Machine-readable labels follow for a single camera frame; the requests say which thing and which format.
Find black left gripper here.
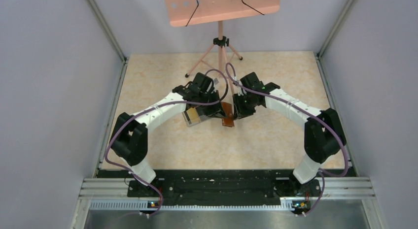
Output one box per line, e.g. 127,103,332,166
198,90,227,119

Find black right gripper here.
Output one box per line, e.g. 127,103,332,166
233,92,256,121

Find brown leather card holder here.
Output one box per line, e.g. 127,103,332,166
221,102,235,128

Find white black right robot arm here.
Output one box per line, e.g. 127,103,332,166
230,72,348,196

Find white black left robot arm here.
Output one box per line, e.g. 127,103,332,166
108,72,226,196

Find clear acrylic card box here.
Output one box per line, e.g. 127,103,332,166
182,106,218,127

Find yellow card in box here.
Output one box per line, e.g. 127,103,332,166
186,108,200,123

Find pink music stand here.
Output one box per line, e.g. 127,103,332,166
164,0,281,78

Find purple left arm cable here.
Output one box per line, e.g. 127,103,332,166
104,68,229,218

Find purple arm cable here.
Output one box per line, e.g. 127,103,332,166
225,62,349,217
104,68,229,218

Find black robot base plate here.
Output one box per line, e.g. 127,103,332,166
96,169,355,209

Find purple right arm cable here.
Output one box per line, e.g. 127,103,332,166
225,62,349,217

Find aluminium frame rail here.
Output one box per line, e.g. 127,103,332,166
79,177,375,212

